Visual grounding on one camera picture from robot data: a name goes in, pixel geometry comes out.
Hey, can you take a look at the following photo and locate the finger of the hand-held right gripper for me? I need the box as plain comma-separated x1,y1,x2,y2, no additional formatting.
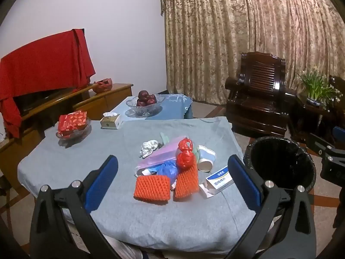
307,133,340,157
332,126,345,144

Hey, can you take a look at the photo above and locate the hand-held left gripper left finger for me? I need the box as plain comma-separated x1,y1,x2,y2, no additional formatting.
30,155,127,259

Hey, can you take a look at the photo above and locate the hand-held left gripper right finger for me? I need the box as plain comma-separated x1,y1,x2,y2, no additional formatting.
224,154,317,259

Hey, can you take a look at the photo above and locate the blue white paper cup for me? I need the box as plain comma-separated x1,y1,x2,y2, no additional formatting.
198,145,217,163
198,159,214,172

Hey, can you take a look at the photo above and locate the trash bin with black bag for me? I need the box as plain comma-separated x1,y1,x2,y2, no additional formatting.
243,137,317,238

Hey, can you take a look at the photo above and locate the orange foam fruit net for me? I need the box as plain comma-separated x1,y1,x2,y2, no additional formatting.
173,163,200,202
134,175,171,202

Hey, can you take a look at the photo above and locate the white tissue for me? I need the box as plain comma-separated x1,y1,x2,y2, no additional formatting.
140,139,159,158

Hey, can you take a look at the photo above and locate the red plastic bag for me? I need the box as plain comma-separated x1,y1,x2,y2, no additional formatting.
178,137,193,152
176,151,194,171

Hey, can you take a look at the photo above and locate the pink face mask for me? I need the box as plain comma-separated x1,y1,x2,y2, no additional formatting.
135,136,188,177

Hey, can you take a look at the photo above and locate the dark wooden side table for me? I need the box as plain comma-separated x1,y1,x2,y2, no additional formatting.
290,92,345,147

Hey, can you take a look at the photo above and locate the white blue cardboard box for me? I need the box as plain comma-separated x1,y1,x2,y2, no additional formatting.
199,171,234,199

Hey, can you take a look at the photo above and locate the grey tablecloth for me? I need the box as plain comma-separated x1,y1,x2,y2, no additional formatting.
17,117,270,254

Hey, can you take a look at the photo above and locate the small blue white wrapper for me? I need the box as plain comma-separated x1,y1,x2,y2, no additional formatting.
136,166,158,178

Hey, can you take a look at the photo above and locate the potted green flowering plant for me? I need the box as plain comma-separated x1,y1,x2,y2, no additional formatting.
298,65,343,107

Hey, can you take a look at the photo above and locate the glass dish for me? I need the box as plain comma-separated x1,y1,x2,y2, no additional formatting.
56,117,92,141

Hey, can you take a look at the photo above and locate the beige tissue box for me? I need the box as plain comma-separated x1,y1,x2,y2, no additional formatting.
100,112,121,130

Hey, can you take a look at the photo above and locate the red patterned packet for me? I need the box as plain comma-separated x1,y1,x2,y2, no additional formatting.
58,110,88,137

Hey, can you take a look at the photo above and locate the dark wooden armchair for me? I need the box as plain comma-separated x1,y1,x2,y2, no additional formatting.
224,51,297,138

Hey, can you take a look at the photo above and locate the glass fruit bowl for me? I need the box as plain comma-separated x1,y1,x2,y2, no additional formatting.
126,93,165,117

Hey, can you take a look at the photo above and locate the wooden television cabinet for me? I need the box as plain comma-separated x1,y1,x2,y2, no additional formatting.
0,82,134,191

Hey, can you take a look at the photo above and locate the red decorative bowl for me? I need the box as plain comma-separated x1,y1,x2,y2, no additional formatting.
92,78,113,93

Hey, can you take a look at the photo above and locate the black television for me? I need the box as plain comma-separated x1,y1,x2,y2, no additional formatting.
13,86,80,117

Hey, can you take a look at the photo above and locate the red cloth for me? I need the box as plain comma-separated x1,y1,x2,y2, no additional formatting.
0,28,96,138

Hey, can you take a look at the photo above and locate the beige patterned curtain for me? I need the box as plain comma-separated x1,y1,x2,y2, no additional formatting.
159,0,345,108

